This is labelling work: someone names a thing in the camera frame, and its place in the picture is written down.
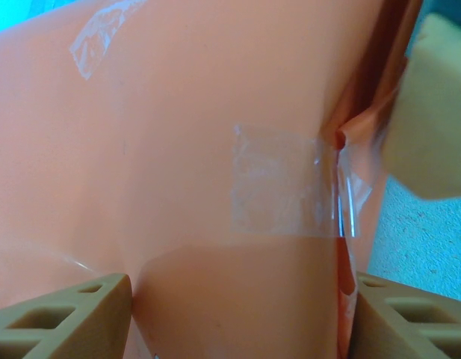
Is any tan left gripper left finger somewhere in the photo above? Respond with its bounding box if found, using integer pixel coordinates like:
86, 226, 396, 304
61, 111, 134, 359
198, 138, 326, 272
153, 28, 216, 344
0, 271, 134, 359

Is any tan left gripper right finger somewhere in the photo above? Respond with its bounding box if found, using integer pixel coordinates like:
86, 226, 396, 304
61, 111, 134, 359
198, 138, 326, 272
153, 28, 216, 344
348, 270, 461, 359

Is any orange wrapping paper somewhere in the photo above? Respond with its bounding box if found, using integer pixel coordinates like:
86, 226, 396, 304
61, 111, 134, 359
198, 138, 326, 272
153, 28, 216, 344
0, 0, 427, 359

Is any clear tape piece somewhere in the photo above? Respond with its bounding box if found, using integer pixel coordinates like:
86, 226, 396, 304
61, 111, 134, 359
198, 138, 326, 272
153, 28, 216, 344
68, 0, 143, 82
232, 124, 374, 240

